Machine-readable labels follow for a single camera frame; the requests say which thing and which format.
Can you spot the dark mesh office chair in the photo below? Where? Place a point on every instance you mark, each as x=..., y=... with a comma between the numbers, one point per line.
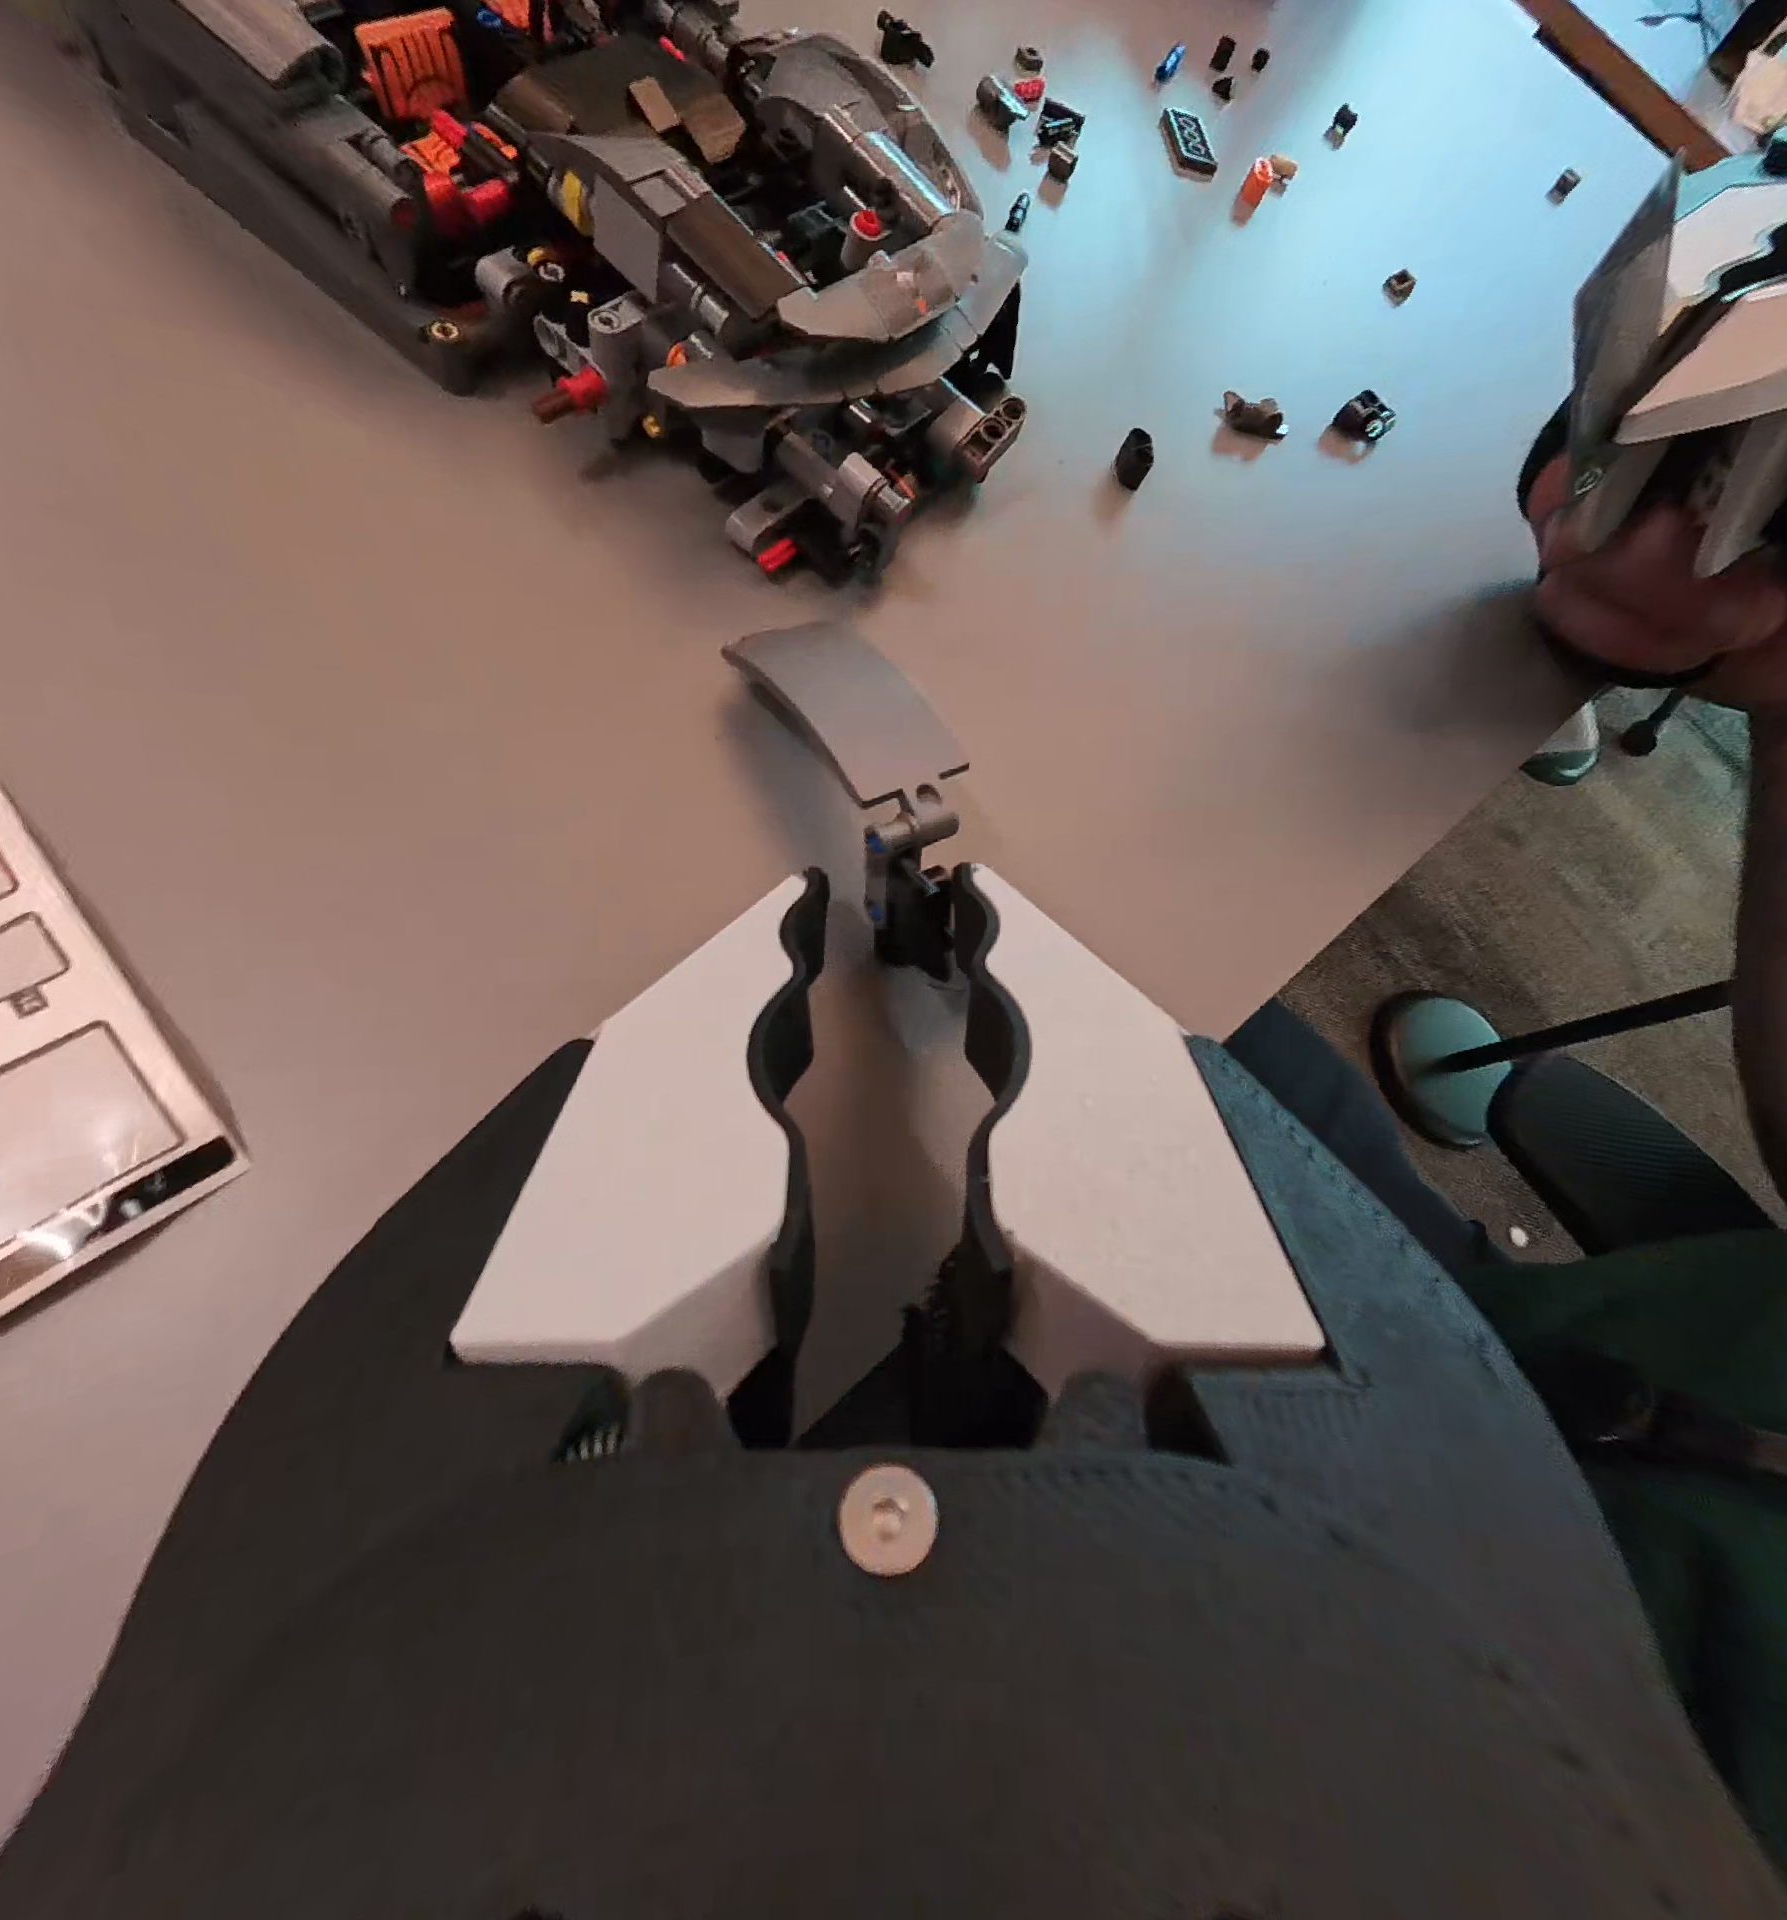
x=1629, y=1149

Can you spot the person's dark trouser leg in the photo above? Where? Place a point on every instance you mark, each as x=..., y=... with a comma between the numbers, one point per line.
x=1329, y=1103

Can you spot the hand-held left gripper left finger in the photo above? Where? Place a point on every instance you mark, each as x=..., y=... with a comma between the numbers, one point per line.
x=640, y=1186

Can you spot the orange lego cylinder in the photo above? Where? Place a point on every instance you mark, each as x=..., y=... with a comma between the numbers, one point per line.
x=1257, y=183

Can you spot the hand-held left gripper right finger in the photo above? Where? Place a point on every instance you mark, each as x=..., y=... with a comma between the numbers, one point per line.
x=1133, y=1186

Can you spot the grey black lego vehicle model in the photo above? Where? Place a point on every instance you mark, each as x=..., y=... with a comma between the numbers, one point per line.
x=653, y=196

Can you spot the person's right hand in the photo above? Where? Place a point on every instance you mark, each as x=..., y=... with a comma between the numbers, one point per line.
x=1659, y=616

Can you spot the wooden table edge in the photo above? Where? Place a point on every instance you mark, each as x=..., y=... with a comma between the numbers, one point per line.
x=1613, y=68

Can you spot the black chair caster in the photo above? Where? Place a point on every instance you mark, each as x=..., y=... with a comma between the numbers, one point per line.
x=1639, y=738

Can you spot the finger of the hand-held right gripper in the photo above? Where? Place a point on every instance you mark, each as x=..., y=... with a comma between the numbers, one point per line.
x=1763, y=376
x=1763, y=218

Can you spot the scattered small lego pieces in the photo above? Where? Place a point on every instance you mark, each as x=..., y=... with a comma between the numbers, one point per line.
x=1133, y=458

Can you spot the person's green shirt torso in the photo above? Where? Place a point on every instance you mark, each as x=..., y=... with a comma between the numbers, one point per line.
x=1734, y=1635

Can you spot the black printed lego tile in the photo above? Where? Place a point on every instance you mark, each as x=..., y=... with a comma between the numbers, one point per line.
x=1191, y=142

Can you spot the grey curved lego panel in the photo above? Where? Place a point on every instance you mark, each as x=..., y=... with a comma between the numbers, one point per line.
x=849, y=705

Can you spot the black pole stand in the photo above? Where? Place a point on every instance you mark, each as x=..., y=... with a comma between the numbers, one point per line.
x=1442, y=1065

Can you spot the white sticker sheet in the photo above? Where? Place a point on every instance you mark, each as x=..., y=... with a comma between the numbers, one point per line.
x=39, y=1081

